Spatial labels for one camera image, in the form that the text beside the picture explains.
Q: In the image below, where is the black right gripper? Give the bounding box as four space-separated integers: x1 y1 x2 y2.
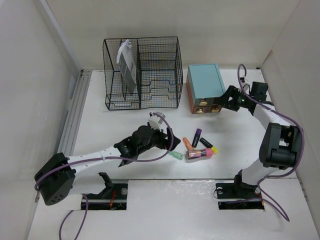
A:
212 85 253 112

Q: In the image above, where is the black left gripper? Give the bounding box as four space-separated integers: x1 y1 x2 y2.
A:
137 123 179 155

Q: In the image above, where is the clear plastic drawer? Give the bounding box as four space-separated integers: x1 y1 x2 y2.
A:
195 100 212 114
208 97 222 113

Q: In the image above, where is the pink colourful tube case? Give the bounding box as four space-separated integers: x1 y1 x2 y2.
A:
186 148 215 160

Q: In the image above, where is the grey paper swatch booklet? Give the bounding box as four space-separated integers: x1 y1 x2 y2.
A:
116 39 137 94

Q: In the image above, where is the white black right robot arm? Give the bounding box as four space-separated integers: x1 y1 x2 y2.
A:
214 81 302 199

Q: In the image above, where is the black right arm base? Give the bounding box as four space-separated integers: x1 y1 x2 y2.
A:
214 173 265 210

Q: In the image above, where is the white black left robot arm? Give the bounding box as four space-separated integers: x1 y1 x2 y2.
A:
34 125 181 206

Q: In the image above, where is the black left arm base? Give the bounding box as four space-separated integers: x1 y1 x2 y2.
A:
85 172 129 211

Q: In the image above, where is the green highlighter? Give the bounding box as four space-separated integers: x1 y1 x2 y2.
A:
168 151 184 161

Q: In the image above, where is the orange highlighter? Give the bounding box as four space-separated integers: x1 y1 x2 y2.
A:
182 137 194 151

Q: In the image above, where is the teal orange drawer box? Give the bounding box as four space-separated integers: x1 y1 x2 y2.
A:
186 63 226 114

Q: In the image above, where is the purple cap black highlighter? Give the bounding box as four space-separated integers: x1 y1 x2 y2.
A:
192 128 202 148

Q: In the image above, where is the yellow cap black highlighter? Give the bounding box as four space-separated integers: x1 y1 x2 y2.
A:
199 137 218 154

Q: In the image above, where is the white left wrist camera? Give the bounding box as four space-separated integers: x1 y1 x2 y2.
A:
148 112 166 131

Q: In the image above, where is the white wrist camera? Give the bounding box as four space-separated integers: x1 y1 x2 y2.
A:
240 76 249 86
148 112 166 131

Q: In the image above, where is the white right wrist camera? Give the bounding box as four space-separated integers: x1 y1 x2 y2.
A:
240 76 249 86

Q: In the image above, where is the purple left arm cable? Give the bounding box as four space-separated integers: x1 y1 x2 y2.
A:
34 111 174 240

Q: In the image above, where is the black wire mesh organizer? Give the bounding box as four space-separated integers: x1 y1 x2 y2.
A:
102 36 183 111

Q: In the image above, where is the aluminium rail left side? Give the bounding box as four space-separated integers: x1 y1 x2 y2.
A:
54 69 92 156

